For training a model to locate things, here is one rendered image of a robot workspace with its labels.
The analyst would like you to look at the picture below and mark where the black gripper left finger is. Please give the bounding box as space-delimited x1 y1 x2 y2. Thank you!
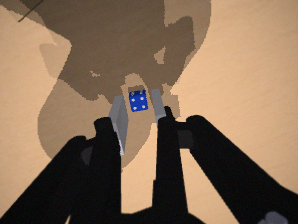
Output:
0 95 129 224

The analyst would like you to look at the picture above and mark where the tan square mat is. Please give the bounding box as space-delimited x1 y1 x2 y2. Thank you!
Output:
0 0 44 22

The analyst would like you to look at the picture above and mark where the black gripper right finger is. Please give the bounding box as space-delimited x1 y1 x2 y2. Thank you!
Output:
151 88 298 224

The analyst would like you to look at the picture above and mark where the blue die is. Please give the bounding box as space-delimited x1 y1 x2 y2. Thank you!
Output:
129 90 148 112

